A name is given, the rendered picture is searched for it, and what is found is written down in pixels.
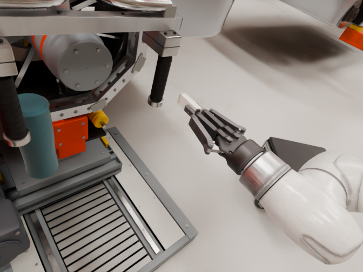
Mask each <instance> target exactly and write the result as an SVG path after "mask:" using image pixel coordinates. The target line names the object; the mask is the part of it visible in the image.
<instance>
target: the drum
mask: <svg viewBox="0 0 363 272"><path fill-rule="evenodd" d="M28 39H29V41H30V43H31V45H32V46H33V47H34V49H35V50H36V52H37V53H38V55H39V56H40V57H41V59H42V60H43V62H44V63H45V65H46V66H47V67H48V69H49V70H50V71H51V73H52V74H53V75H54V76H55V77H57V78H58V79H60V81H61V82H62V83H63V84H64V85H65V86H66V87H68V88H70V89H72V90H75V91H88V90H92V89H95V88H97V87H98V86H100V85H101V84H102V83H103V82H105V81H106V80H107V78H108V76H109V75H110V73H111V70H112V65H113V60H112V56H111V53H110V51H109V50H108V48H107V47H106V46H105V45H104V43H103V41H102V39H101V38H100V37H99V36H98V35H97V34H96V33H79V34H63V35H33V36H28Z"/></svg>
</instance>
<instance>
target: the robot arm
mask: <svg viewBox="0 0 363 272"><path fill-rule="evenodd" d="M177 103H178V104H179V105H180V106H181V107H182V108H183V109H184V111H185V112H186V113H187V114H188V115H189V116H190V117H191V118H190V121H189V126H190V128H191V129H192V131H193V132H194V134H195V135H196V137H197V138H198V140H199V141H200V143H201V144H202V146H203V148H204V153H205V154H206V155H209V154H210V153H211V152H214V153H218V154H219V155H220V156H221V157H223V158H225V159H226V162H227V165H228V166H229V167H230V168H231V169H232V170H233V171H234V172H235V173H236V174H237V175H241V176H240V178H239V181H240V183H241V184H242V185H243V186H244V187H245V188H246V189H247V190H248V191H249V192H250V193H251V194H252V195H253V196H254V198H255V199H257V200H258V201H259V202H260V203H261V205H262V206H263V207H264V209H265V210H266V212H267V214H268V216H269V217H270V218H271V219H272V221H273V222H274V223H275V224H276V225H277V226H278V227H279V228H280V229H281V230H282V231H283V232H284V233H285V234H286V235H287V236H288V237H289V238H290V239H291V240H292V241H293V242H294V243H295V244H297V245H298V246H299V247H300V248H301V249H303V250H304V251H305V252H307V253H308V254H310V255H311V256H312V257H314V258H315V259H317V260H318V261H320V262H322V263H324V264H327V265H334V264H341V263H343V262H346V261H347V260H349V259H350V258H351V257H352V256H353V255H354V254H355V253H356V252H357V251H358V250H359V249H360V247H361V246H362V244H363V233H362V231H361V229H360V227H359V226H358V224H357V222H356V220H355V219H354V217H353V216H352V215H351V214H350V213H349V212H356V213H363V160H361V159H359V158H358V157H356V156H355V155H354V154H352V153H349V152H346V151H341V150H331V151H326V152H322V153H320V154H318V155H316V156H315V157H313V158H312V159H310V160H309V161H308V162H306V163H305V164H304V165H303V166H302V167H301V168H300V170H299V171H298V172H296V171H295V170H293V169H292V168H291V167H290V166H289V165H288V164H286V163H285V162H283V161H282V160H281V159H280V158H279V157H278V156H276V155H275V154H274V153H273V152H272V151H266V152H264V149H263V148H262V147H261V146H259V145H258V144H257V143H256V142H255V141H254V140H252V139H248V140H247V139H246V137H245V136H244V133H245V132H246V130H247V129H246V128H245V127H242V126H240V125H237V124H236V123H234V122H233V121H232V120H230V119H228V118H227V117H225V116H224V115H222V114H220V113H219V112H217V111H216V110H214V109H212V108H211V109H210V110H207V109H205V108H202V107H201V106H200V105H199V104H198V103H197V102H195V101H194V100H192V99H191V98H190V97H189V96H188V95H187V94H186V93H185V92H183V93H180V95H179V98H178V101H177ZM213 114H214V115H213Z"/></svg>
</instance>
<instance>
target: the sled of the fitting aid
mask: <svg viewBox="0 0 363 272"><path fill-rule="evenodd" d="M99 139H100V141H101V142H102V143H103V145H104V146H105V148H106V149H107V150H108V152H109V153H110V154H111V161H109V162H106V163H104V164H102V165H99V166H97V167H94V168H91V169H88V170H87V171H84V172H81V173H79V174H76V175H73V176H71V177H69V178H66V179H64V180H61V181H58V182H55V183H53V184H51V185H48V186H46V187H43V188H40V189H38V190H36V191H33V192H31V193H28V194H25V195H22V196H19V194H18V191H17V189H16V187H15V184H14V182H13V179H12V177H11V175H10V172H9V170H8V167H7V165H6V163H5V160H4V158H3V155H2V152H1V150H0V182H1V185H2V188H3V190H4V193H5V196H6V199H9V200H11V201H12V202H13V203H15V206H16V208H17V210H18V212H19V215H20V216H21V215H23V214H26V213H28V212H30V211H32V210H35V209H37V208H39V207H41V206H44V205H46V204H49V203H51V202H53V201H56V200H58V199H60V198H62V197H65V196H67V195H69V194H71V193H74V192H76V191H78V190H80V189H83V188H85V187H87V186H90V185H92V184H94V183H96V182H99V181H101V180H104V179H106V178H108V177H110V176H113V175H115V174H117V173H120V172H121V171H122V164H123V163H122V162H121V160H120V159H119V157H118V156H117V155H116V153H115V152H114V151H113V149H112V148H111V146H110V145H109V143H108V141H107V140H106V139H105V137H100V138H99Z"/></svg>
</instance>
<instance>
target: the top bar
mask: <svg viewBox="0 0 363 272"><path fill-rule="evenodd" d="M182 20H183V18H182V17H181V16H179V15H178V14H176V15H175V18H165V17H163V16H162V15H160V14H159V13H157V12H124V11H78V10H33V9H0V37H3V36H33V35H63V34H79V33H109V32H139V31H169V30H180V27H181V24H182Z"/></svg>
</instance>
